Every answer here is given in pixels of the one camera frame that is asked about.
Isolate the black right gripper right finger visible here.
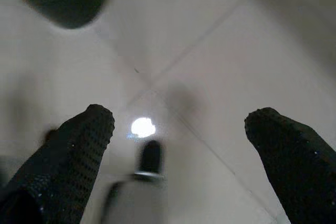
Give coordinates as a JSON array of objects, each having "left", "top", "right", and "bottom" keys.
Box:
[{"left": 244, "top": 106, "right": 336, "bottom": 224}]

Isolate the black round rubbish bin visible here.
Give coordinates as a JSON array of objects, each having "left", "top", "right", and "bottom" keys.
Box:
[{"left": 0, "top": 0, "right": 111, "bottom": 30}]

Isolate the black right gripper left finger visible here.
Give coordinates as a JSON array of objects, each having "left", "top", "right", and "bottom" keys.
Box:
[{"left": 0, "top": 103, "right": 117, "bottom": 224}]

